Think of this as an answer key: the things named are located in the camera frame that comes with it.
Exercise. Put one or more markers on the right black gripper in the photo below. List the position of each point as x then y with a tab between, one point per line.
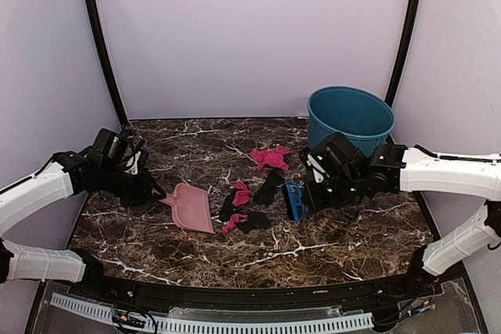
317	202

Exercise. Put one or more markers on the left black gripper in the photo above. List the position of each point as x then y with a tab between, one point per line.
143	195

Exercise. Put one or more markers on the pink plastic dustpan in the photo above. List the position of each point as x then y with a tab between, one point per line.
190	209

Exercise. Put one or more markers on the blue hand brush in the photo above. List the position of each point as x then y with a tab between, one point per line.
295	204

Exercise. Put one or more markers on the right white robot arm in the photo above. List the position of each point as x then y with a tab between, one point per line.
342	172

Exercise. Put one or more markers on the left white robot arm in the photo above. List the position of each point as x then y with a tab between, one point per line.
111	164

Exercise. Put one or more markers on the pink paper scrap back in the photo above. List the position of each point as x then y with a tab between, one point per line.
271	158

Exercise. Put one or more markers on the blue plastic waste bin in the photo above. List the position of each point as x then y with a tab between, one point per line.
363	118

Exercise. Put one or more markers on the pink paper scrap left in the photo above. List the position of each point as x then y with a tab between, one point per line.
242	194

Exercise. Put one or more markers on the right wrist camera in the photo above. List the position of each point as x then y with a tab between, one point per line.
318	173

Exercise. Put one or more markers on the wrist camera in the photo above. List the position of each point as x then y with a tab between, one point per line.
137	159
318	173

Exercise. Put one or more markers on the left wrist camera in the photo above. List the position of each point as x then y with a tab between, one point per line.
137	159

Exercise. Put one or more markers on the black table front rail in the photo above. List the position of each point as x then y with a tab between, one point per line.
381	294

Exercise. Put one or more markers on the white slotted cable duct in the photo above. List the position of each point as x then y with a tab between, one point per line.
185	320

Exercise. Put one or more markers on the right black frame post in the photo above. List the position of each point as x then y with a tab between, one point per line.
402	53

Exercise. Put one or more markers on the black frame post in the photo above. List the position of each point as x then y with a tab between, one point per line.
402	53
105	62

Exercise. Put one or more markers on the left black frame post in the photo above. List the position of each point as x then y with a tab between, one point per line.
105	62

